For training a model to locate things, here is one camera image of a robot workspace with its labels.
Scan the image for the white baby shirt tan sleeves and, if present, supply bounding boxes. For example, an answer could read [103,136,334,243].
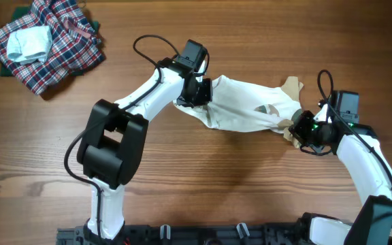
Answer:
[173,75,304,148]

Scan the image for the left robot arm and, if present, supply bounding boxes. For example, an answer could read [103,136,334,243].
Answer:
[76,39,212,244]

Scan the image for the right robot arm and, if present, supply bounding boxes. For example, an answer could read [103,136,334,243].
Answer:
[289,91,392,244]

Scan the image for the plaid flannel shirt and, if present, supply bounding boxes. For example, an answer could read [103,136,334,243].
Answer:
[0,1,105,95]

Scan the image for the light blue folded garment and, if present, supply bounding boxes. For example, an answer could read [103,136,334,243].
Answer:
[6,26,52,65]

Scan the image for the dark green folded cloth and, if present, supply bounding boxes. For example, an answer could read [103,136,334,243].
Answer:
[0,6,100,77]

